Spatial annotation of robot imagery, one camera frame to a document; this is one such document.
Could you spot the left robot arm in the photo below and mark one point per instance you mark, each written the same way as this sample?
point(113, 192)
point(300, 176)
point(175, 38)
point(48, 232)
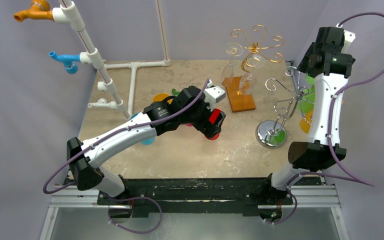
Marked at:
point(87, 157)

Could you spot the green wine glass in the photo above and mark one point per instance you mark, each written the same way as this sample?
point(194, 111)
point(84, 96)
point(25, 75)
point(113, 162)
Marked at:
point(306, 104)

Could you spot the chrome wire glass rack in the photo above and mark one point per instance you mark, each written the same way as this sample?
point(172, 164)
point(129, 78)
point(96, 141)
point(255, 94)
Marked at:
point(272, 134)

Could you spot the orange wine glass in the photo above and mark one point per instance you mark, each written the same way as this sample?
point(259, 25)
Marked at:
point(305, 123)

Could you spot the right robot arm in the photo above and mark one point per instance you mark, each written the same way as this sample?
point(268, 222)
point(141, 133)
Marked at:
point(329, 64)

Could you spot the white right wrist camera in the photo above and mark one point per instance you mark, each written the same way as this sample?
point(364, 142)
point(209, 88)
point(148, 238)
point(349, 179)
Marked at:
point(342, 38)

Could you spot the red wine glass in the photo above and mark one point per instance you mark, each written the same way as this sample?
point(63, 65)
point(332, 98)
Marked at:
point(213, 126)

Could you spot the clear wine glass right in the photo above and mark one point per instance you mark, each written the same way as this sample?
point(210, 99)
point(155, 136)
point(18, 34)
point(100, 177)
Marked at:
point(253, 62)

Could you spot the wooden rack base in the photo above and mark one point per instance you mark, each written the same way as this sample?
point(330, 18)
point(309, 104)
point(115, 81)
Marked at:
point(239, 102)

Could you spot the clear wine glass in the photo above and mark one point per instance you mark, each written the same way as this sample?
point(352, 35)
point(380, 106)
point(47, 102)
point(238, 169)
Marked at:
point(253, 62)
point(228, 69)

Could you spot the yellow wine glass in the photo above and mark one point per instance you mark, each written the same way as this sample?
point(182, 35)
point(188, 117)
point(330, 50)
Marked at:
point(160, 97)

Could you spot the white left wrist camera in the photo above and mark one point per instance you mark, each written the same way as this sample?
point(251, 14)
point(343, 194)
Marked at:
point(213, 94)

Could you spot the blue faucet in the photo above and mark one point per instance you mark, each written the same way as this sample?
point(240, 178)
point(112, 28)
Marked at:
point(68, 61)

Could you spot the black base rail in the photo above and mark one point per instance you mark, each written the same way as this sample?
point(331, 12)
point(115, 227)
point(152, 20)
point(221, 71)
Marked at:
point(248, 196)

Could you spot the green faucet with white elbow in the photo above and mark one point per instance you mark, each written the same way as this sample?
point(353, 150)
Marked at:
point(175, 92)

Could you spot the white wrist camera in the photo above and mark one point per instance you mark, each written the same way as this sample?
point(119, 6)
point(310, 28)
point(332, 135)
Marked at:
point(213, 94)
point(342, 38)

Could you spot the white PVC pipe frame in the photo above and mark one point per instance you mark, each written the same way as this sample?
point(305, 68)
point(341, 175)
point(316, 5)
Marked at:
point(68, 13)

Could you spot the orange faucet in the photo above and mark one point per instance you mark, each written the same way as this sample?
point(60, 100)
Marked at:
point(38, 10)

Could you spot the blue wine glass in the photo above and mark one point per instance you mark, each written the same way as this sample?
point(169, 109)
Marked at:
point(145, 142)

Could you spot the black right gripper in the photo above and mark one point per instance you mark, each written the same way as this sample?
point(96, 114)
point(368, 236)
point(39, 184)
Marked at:
point(310, 62)

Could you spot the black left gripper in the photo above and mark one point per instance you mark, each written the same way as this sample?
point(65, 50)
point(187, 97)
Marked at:
point(205, 126)

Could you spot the gold wire glass rack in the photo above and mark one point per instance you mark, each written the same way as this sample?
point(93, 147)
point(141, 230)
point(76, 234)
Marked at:
point(255, 47)

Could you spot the clear wine glass left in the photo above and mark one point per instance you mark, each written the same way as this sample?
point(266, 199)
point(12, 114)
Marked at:
point(228, 69)

